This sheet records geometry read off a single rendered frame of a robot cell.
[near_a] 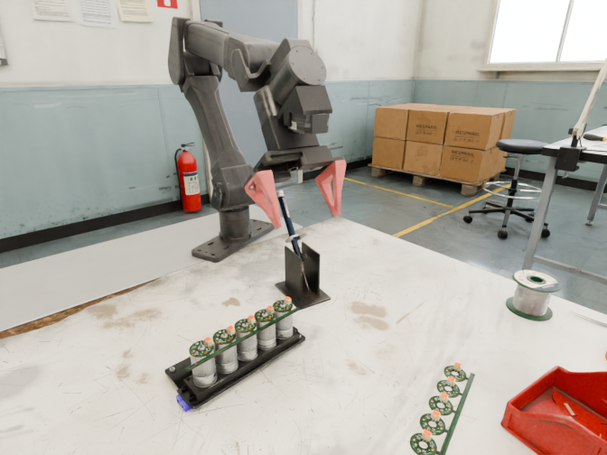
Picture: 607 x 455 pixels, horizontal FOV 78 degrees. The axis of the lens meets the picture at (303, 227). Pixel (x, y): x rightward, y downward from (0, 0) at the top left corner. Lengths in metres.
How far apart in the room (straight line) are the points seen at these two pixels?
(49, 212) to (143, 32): 1.40
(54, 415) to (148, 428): 0.10
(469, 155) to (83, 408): 3.58
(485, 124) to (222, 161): 3.17
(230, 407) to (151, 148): 2.82
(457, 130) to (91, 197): 3.09
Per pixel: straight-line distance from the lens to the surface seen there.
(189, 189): 3.13
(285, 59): 0.52
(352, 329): 0.54
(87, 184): 3.07
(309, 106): 0.48
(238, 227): 0.76
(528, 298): 0.64
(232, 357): 0.44
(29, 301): 0.73
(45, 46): 2.99
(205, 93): 0.79
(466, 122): 3.76
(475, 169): 3.77
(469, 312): 0.62
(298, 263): 0.56
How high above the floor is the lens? 1.08
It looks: 23 degrees down
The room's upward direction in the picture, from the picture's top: straight up
